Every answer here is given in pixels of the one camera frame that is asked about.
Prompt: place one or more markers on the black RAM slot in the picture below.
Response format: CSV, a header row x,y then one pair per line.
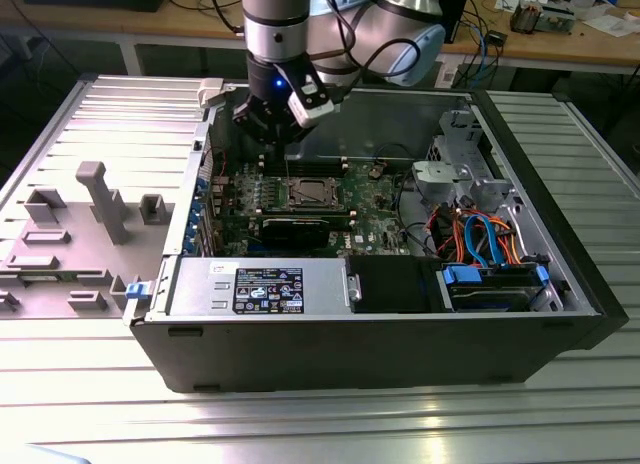
x,y
320,163
320,173
320,158
320,168

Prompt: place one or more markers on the silver metal drive cage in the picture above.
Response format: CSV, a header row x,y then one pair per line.
x,y
490,188

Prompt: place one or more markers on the beige plastic block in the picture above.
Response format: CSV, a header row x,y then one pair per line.
x,y
210,91

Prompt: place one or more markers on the black PC case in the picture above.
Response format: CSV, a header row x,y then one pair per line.
x,y
350,354

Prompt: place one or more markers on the round coin cell battery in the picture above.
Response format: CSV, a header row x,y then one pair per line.
x,y
375,172

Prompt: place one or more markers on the green motherboard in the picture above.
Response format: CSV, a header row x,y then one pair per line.
x,y
372,219

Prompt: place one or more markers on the CPU socket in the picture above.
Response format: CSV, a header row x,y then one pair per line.
x,y
293,179

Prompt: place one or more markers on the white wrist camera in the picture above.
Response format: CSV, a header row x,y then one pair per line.
x,y
312,106

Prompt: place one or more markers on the blue case latch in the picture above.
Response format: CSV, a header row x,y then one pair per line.
x,y
137,291

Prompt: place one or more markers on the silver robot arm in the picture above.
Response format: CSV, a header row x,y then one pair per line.
x,y
275,29

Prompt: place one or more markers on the green RAM stick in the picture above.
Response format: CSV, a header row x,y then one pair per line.
x,y
42,278

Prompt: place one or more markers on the black disk bay cover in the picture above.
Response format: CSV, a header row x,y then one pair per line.
x,y
390,284

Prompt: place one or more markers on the white label tag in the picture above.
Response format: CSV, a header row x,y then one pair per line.
x,y
448,76

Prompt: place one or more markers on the installed RAM stick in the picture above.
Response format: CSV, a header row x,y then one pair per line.
x,y
307,215

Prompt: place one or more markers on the hard disk in blue carrier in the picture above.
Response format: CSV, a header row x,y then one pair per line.
x,y
490,296

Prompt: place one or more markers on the wooden workbench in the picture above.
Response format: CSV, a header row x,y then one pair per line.
x,y
550,46
100,21

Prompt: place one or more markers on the green circuit board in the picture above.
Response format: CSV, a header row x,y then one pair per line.
x,y
555,21

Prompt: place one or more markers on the small metal heatsink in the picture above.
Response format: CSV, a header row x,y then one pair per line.
x,y
522,16

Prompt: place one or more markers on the black graphics card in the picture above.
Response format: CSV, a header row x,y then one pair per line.
x,y
295,232

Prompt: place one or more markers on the grey parts rack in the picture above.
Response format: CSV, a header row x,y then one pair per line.
x,y
75,244

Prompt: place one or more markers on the grey power supply unit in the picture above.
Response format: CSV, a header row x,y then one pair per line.
x,y
200,284

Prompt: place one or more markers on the silver topped CPU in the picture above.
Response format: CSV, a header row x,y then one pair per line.
x,y
316,193

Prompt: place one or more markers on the small black adapter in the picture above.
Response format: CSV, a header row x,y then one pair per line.
x,y
497,38

